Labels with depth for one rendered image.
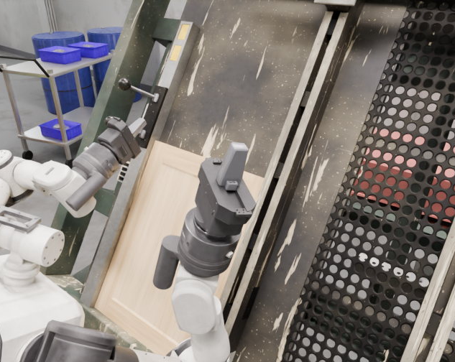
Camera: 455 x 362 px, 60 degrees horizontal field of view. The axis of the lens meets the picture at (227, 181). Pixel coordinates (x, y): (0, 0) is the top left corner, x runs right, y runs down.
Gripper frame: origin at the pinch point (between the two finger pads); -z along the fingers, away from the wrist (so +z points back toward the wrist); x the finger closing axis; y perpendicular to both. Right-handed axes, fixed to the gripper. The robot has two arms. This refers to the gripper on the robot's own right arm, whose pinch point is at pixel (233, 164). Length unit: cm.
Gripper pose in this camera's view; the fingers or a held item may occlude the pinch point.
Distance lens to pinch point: 53.3
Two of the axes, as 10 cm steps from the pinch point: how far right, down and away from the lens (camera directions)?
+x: -3.0, -6.1, 7.3
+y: 9.2, 0.2, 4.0
